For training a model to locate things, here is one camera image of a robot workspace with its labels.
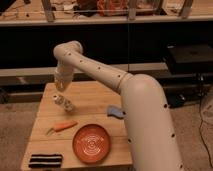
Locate clear plastic bottle white cap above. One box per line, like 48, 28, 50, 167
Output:
53, 94, 74, 112

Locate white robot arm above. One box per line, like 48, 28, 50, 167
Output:
53, 41, 184, 171

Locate wooden table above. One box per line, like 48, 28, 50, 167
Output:
21, 81, 132, 171

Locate orange toy carrot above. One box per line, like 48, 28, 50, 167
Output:
47, 121, 77, 134

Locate orange plate white rings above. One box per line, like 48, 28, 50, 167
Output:
72, 123, 112, 164

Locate black white striped cloth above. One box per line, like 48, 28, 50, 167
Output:
28, 154, 63, 168

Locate long wooden shelf bench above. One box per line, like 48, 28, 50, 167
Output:
0, 0, 213, 27

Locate orange object on shelf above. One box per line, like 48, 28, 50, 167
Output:
97, 0, 128, 16

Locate black box on right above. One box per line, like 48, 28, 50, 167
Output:
165, 44, 213, 74

